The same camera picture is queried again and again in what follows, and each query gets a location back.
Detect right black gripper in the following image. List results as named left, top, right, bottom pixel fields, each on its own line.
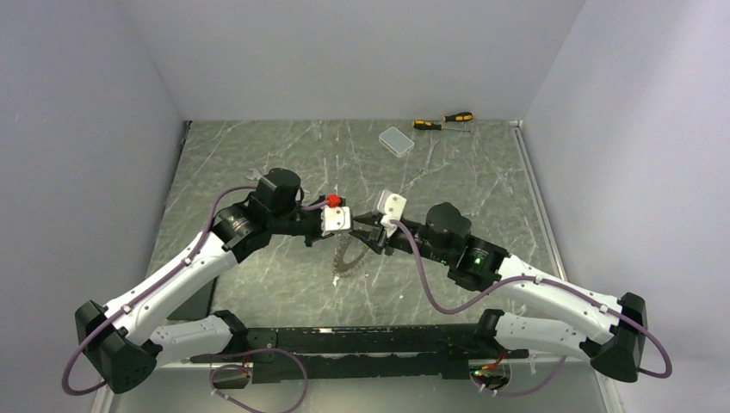
left=349, top=211, right=452, bottom=264

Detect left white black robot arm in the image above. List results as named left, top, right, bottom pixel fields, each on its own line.
left=62, top=169, right=352, bottom=396

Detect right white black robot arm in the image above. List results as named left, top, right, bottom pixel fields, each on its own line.
left=351, top=202, right=647, bottom=383

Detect large silver combination wrench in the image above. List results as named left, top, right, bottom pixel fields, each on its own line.
left=245, top=168, right=265, bottom=182

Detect small silver wrench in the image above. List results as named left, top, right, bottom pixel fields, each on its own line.
left=418, top=135, right=440, bottom=176

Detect white plastic box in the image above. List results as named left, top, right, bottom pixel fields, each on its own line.
left=379, top=126, right=415, bottom=158

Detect yellow black screwdriver front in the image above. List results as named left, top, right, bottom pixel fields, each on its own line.
left=411, top=120, right=471, bottom=133

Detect yellow black screwdriver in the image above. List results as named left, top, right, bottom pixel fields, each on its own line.
left=442, top=112, right=473, bottom=122
left=411, top=120, right=471, bottom=133

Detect yellow black screwdriver rear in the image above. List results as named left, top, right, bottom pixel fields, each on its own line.
left=442, top=112, right=473, bottom=122

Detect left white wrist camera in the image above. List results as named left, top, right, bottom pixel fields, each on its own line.
left=321, top=194, right=353, bottom=236

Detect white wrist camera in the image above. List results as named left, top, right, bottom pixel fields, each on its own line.
left=375, top=189, right=407, bottom=238
left=321, top=194, right=353, bottom=236

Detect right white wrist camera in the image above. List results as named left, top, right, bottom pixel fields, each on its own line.
left=375, top=189, right=407, bottom=238

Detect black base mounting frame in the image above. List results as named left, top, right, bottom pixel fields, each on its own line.
left=190, top=324, right=502, bottom=384

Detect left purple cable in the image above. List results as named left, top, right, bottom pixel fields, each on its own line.
left=61, top=185, right=310, bottom=413

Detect aluminium rail frame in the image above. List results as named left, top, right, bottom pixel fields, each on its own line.
left=90, top=322, right=622, bottom=413

